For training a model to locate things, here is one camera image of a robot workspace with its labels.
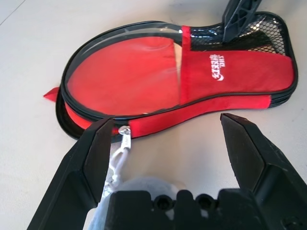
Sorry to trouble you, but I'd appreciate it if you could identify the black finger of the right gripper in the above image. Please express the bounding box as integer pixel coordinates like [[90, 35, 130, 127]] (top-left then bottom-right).
[[222, 0, 262, 44]]

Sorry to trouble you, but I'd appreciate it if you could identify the red ping-pong paddle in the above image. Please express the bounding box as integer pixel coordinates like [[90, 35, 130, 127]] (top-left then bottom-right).
[[68, 35, 180, 115]]

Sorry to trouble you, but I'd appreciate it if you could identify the red black paddle case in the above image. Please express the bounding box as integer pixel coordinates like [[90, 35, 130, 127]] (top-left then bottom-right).
[[43, 11, 300, 141]]

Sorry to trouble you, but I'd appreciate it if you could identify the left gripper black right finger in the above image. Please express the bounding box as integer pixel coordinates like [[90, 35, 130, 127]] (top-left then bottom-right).
[[220, 113, 307, 230]]

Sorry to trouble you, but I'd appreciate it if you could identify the white grey plush keychain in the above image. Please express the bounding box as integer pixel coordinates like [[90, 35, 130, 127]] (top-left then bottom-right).
[[92, 126, 188, 221]]

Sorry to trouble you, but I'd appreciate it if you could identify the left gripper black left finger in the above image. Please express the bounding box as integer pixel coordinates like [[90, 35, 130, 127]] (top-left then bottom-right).
[[26, 118, 116, 230]]

